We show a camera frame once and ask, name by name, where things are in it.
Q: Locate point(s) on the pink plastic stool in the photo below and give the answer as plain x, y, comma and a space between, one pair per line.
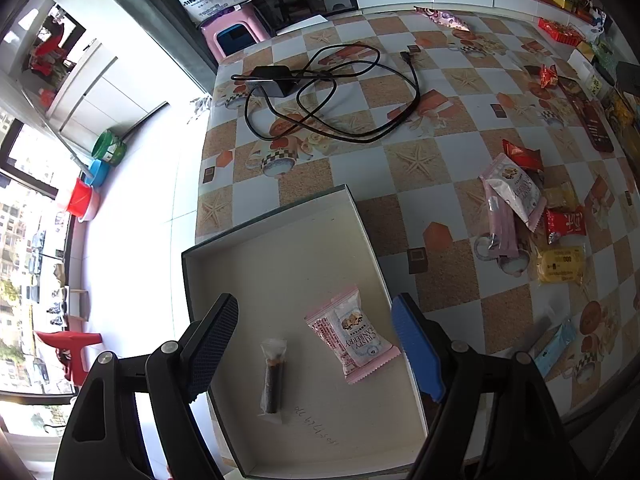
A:
234, 30

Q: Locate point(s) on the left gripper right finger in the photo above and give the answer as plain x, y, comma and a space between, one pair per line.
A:
447, 371

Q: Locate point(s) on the light blue snack packet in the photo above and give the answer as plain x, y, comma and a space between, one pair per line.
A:
564, 336

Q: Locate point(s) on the gold snack packet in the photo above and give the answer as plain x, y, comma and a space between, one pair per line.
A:
561, 197

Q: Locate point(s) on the pink cranberry crisp packet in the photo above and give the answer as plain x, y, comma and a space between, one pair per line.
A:
347, 331

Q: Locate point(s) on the dark red snack packet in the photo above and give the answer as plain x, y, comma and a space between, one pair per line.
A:
527, 159

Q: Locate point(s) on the pink snack packet on table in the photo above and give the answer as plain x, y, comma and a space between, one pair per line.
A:
517, 189

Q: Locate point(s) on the purple cone snack packet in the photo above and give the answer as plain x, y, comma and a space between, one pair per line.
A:
443, 18

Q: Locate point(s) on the black power adapter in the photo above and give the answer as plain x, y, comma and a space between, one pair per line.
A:
272, 80

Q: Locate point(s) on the dark roll snack packet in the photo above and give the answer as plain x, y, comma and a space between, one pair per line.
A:
274, 352

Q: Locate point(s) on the blue basin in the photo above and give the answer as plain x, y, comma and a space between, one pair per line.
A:
99, 171

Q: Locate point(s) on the white shallow cardboard box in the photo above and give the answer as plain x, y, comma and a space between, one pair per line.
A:
280, 267

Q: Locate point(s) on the red plastic stool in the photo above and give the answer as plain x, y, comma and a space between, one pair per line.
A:
69, 346

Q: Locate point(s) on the green bucket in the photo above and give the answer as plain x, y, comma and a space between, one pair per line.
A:
109, 148

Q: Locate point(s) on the red basin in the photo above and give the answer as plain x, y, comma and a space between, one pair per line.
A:
84, 201

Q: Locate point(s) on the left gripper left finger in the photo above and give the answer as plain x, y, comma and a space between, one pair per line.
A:
176, 374

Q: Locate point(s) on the yellow clear snack packet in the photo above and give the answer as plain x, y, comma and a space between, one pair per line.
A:
561, 265

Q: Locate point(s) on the red box on shelf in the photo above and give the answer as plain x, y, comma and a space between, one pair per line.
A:
563, 34

